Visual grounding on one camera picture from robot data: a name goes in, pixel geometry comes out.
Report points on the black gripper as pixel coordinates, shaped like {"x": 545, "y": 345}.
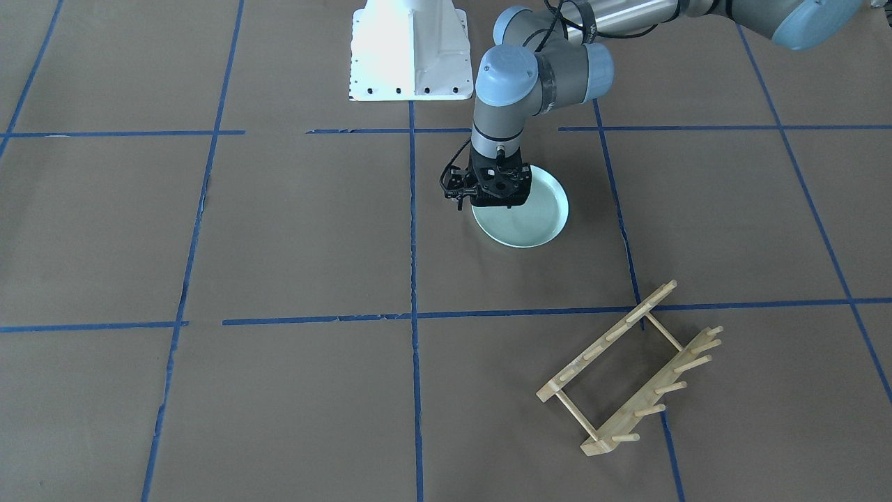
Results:
{"x": 460, "y": 186}

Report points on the light green plate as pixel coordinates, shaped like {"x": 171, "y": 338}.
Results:
{"x": 535, "y": 222}

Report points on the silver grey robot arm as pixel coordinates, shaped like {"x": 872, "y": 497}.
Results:
{"x": 570, "y": 53}

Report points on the wooden dish rack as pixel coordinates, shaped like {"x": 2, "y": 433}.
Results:
{"x": 623, "y": 375}

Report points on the brown paper table cover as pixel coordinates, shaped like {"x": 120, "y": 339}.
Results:
{"x": 222, "y": 279}

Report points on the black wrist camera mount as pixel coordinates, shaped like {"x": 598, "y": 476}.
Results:
{"x": 458, "y": 184}

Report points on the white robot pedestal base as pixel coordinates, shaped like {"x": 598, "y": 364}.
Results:
{"x": 410, "y": 50}

